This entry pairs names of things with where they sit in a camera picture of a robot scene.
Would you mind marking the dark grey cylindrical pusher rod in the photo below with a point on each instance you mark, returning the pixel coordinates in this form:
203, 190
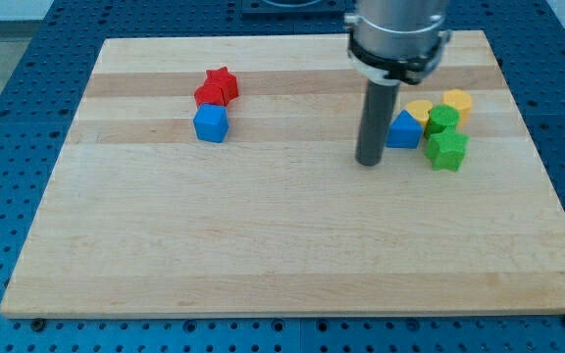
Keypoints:
377, 113

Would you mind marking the blue triangle block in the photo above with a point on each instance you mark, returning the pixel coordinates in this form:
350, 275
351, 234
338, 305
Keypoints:
405, 132

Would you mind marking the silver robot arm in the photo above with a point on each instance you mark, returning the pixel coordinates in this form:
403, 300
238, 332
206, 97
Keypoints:
391, 42

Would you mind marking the yellow heart block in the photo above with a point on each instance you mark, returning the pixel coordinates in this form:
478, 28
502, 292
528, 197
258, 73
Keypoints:
420, 110

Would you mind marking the green star block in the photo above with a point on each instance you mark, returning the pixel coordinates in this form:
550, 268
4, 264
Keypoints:
446, 150

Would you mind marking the red star block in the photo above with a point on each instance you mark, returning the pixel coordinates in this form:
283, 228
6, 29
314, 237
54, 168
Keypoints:
226, 81

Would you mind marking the green cylinder block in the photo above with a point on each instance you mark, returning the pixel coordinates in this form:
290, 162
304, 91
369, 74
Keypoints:
441, 118

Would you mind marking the yellow hexagon block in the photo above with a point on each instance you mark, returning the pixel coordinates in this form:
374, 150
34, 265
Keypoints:
461, 101

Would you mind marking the blue cube block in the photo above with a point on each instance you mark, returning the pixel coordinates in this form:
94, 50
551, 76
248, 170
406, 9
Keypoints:
211, 123

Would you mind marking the red cylinder block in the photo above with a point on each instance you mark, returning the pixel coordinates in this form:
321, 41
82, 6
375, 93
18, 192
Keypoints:
209, 94

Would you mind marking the light wooden board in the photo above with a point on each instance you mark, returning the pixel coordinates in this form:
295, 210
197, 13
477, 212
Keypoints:
140, 219

